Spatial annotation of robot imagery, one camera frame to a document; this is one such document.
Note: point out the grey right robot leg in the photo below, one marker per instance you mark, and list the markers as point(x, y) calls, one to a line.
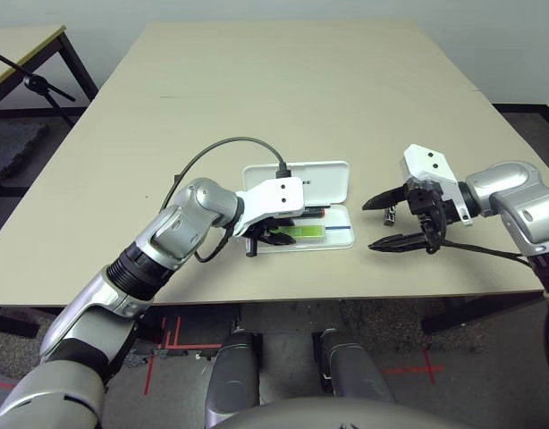
point(350, 366)

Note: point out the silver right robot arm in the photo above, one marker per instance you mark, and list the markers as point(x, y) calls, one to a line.
point(507, 187)

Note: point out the grey robot leg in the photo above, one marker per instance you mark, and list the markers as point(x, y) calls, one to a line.
point(234, 375)
point(350, 366)

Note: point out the dark foam mat stack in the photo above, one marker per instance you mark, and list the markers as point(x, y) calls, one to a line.
point(10, 147)

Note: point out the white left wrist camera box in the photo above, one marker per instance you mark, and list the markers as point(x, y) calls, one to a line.
point(279, 196)

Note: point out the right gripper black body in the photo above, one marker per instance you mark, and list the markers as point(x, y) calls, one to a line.
point(426, 207)

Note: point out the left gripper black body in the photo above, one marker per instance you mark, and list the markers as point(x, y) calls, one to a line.
point(252, 245)

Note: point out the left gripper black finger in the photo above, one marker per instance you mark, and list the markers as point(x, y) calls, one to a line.
point(281, 239)
point(290, 220)

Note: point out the black marker with red cap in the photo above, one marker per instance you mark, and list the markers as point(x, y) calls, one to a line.
point(319, 212)

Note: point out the black and white patterned eraser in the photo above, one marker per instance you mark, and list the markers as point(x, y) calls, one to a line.
point(389, 216)

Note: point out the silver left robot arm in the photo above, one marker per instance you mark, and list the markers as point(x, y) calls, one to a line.
point(180, 223)

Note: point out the short red floor tape strip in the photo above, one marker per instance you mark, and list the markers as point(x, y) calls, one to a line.
point(2, 384)

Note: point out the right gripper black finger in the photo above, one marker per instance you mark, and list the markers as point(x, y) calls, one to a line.
point(388, 200)
point(399, 242)

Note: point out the black tripod stand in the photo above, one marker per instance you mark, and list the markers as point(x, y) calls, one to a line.
point(33, 82)

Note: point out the side table with black frame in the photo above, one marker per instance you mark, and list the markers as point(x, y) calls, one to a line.
point(15, 49)

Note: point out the grey robot torso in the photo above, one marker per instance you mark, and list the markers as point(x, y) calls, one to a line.
point(341, 415)

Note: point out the white plastic pencil case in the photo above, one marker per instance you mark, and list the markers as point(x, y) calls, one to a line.
point(337, 232)

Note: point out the grey foam scrap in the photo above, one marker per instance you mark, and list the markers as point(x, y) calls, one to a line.
point(142, 359)

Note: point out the green ruler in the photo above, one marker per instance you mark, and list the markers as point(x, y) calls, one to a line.
point(308, 231)

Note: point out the grey left robot leg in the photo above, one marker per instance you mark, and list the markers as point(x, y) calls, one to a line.
point(234, 375)

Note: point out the black table base bar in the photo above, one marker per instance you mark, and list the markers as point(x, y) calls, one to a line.
point(10, 324)

